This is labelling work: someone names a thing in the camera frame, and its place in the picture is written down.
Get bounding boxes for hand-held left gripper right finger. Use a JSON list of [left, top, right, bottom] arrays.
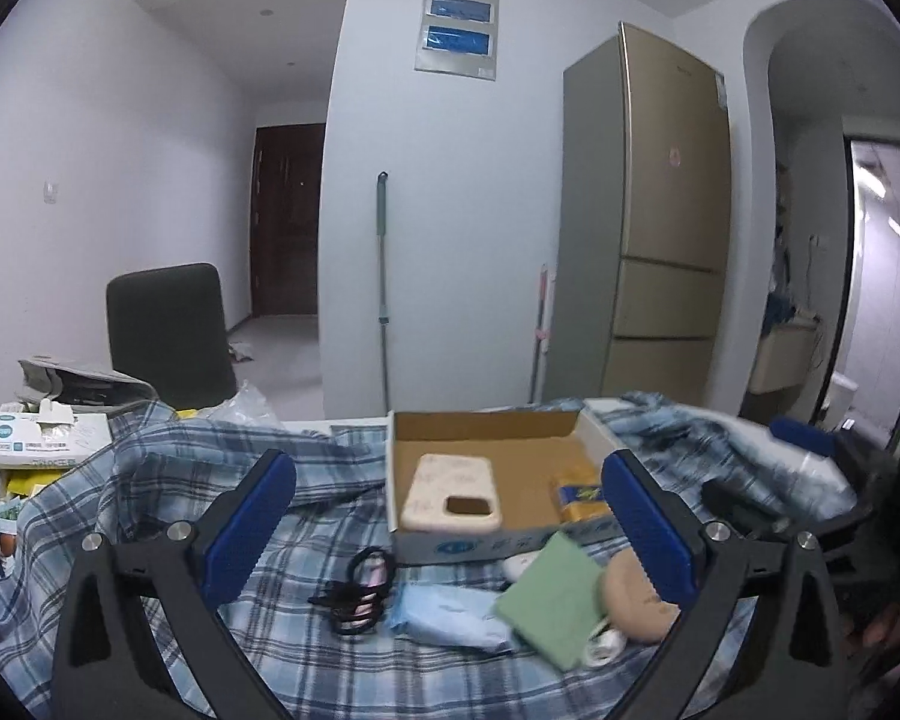
[[600, 448, 848, 720]]

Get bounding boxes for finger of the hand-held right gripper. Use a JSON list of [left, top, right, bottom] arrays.
[[769, 417, 871, 466], [701, 478, 871, 541]]

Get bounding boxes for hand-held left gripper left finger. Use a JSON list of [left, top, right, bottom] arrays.
[[51, 448, 299, 720]]

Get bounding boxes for round beige powder puff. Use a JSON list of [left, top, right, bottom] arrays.
[[600, 547, 680, 644]]

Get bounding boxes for green cloth pouch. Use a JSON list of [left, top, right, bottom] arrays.
[[493, 532, 608, 672]]

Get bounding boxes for white charging cable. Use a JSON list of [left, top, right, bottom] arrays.
[[581, 615, 627, 667]]

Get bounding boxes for shallow cardboard box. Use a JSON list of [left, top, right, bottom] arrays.
[[385, 409, 650, 567]]

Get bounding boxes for light blue soft packet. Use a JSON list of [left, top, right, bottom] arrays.
[[386, 581, 530, 653]]

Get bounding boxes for person's right hand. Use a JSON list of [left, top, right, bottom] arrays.
[[844, 601, 900, 685]]

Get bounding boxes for white toilet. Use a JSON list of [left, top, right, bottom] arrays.
[[825, 371, 860, 421]]

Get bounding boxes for beige vanity cabinet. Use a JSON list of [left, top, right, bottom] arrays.
[[746, 322, 818, 395]]

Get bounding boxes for blue plaid cloth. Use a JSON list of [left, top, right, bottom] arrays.
[[0, 390, 863, 720]]

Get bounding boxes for clear plastic bag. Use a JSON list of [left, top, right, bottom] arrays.
[[195, 381, 282, 428]]

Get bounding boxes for beige phone case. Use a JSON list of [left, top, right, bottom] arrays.
[[399, 454, 503, 535]]

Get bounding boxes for dark grey chair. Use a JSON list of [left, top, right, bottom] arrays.
[[106, 263, 239, 410]]

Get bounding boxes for yellow paper pack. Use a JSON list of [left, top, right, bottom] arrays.
[[0, 469, 68, 500]]

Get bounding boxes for grey bag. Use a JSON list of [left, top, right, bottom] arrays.
[[16, 355, 162, 413]]

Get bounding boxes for white tissue box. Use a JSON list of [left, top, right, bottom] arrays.
[[0, 401, 113, 470]]

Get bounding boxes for gold refrigerator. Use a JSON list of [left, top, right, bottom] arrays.
[[542, 21, 730, 410]]

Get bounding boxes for dark brown door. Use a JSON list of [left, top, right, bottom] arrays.
[[249, 123, 326, 318]]

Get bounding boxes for black and pink hair ties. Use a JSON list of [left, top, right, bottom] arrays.
[[307, 546, 398, 638]]

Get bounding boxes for pink broom handle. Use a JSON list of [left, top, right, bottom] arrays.
[[529, 264, 556, 402]]

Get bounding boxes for grey wall electrical panel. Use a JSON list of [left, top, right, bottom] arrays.
[[414, 0, 500, 81]]

